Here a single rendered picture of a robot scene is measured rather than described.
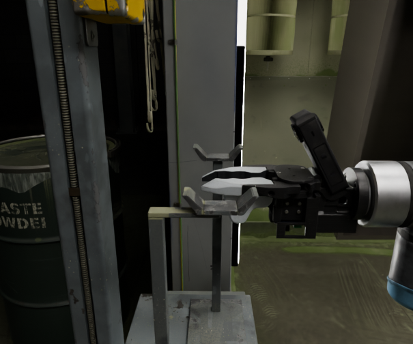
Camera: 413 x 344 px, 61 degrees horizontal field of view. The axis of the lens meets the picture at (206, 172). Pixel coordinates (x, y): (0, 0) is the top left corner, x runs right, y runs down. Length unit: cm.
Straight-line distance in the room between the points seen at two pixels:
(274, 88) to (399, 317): 171
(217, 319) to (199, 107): 51
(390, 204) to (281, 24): 207
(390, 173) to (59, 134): 41
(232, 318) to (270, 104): 220
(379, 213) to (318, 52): 247
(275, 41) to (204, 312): 202
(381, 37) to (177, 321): 110
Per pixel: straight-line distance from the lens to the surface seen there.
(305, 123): 45
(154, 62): 101
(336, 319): 195
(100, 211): 49
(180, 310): 73
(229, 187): 45
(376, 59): 140
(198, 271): 111
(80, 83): 45
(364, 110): 145
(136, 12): 46
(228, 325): 68
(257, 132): 264
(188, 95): 93
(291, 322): 188
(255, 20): 250
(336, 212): 51
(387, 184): 49
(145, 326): 70
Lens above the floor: 125
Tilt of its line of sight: 18 degrees down
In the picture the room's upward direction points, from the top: straight up
